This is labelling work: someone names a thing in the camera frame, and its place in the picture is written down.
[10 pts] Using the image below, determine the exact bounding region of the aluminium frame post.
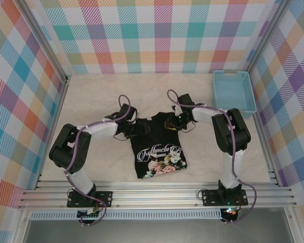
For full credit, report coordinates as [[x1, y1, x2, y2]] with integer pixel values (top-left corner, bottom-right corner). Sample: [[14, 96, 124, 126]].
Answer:
[[242, 0, 293, 75], [16, 0, 73, 84]]

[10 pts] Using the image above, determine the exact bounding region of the aluminium side rail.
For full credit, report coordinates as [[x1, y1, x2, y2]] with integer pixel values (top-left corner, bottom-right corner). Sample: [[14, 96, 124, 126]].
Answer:
[[34, 75, 71, 189], [248, 74, 281, 187]]

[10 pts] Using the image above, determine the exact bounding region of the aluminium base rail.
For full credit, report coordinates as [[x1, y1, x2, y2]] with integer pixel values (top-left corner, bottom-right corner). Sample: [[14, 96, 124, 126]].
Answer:
[[17, 186, 297, 210]]

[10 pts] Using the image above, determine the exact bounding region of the light blue plastic basket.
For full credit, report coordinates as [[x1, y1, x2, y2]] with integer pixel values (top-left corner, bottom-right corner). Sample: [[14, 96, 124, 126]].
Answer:
[[212, 70, 257, 119]]

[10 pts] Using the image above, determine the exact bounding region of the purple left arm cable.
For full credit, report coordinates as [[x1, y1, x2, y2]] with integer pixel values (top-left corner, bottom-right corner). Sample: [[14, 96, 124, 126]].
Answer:
[[65, 95, 132, 227]]

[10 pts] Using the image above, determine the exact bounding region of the small green circuit board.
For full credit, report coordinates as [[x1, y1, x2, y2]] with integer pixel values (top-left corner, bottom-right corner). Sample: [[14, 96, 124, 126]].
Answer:
[[77, 208, 102, 220]]

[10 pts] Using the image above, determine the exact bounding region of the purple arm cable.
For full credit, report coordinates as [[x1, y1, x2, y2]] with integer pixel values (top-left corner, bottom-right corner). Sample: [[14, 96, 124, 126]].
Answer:
[[65, 95, 132, 227], [166, 89, 257, 225]]

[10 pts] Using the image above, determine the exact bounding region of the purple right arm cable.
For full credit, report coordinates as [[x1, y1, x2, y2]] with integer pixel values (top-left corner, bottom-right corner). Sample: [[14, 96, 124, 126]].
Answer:
[[166, 89, 257, 225]]

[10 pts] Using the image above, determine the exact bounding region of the grey metal plate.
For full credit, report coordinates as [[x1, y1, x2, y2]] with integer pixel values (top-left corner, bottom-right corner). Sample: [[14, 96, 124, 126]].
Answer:
[[22, 219, 294, 243]]

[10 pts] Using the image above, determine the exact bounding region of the white slotted cable duct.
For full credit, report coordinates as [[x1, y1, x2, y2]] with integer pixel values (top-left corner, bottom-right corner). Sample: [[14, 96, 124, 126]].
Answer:
[[30, 209, 223, 221]]

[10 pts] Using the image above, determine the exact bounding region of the black board with lights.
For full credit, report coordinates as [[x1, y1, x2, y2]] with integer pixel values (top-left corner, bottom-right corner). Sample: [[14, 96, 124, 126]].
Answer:
[[220, 207, 240, 221]]

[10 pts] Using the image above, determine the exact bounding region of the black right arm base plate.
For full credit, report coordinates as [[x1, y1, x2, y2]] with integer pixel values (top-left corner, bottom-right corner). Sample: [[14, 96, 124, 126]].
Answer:
[[202, 189, 249, 207]]

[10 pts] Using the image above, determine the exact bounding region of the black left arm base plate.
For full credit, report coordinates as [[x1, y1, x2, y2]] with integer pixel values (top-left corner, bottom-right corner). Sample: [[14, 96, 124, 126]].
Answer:
[[66, 190, 114, 209]]

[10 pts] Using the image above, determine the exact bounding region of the black printed t-shirt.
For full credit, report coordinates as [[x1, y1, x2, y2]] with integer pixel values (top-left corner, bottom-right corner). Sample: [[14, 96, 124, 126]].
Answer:
[[130, 111, 191, 180]]

